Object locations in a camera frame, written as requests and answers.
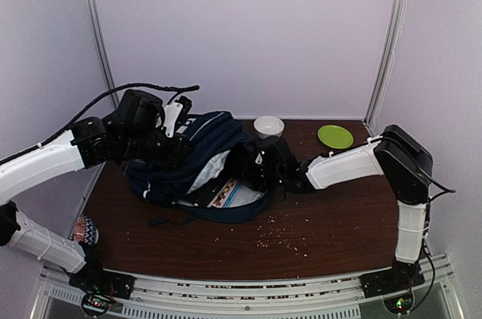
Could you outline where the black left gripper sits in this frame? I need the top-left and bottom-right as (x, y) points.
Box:
(120, 129), (196, 168)

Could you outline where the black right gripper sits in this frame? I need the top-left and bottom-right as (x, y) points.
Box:
(229, 155), (285, 192)

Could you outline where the navy blue student backpack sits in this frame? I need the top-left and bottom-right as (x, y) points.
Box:
(127, 111), (276, 223)

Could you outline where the blue illustrated book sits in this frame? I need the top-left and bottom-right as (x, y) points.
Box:
(207, 179), (249, 208)

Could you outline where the black notebook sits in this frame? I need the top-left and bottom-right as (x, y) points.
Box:
(178, 178), (227, 208)

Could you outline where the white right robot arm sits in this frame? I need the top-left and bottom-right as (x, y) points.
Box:
(224, 125), (433, 290)

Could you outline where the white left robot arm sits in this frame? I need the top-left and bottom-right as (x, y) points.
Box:
(1, 83), (199, 293)

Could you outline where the white ceramic bowl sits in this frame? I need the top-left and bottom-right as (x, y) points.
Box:
(253, 116), (285, 139)

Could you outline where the green plate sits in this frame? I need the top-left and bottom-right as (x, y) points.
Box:
(317, 125), (354, 150)

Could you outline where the red patterned bowl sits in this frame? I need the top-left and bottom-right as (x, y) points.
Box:
(72, 214), (99, 247)

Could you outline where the right aluminium frame post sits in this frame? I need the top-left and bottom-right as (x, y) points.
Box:
(365, 0), (407, 132)

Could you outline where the aluminium frame post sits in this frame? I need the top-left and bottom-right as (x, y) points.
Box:
(365, 0), (407, 132)
(87, 0), (116, 90)

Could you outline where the front metal rail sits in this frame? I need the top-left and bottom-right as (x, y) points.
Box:
(32, 254), (459, 319)

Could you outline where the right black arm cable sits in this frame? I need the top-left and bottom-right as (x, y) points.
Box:
(413, 138), (457, 290)

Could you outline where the left aluminium frame post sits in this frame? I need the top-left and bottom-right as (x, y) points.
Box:
(87, 0), (116, 90)

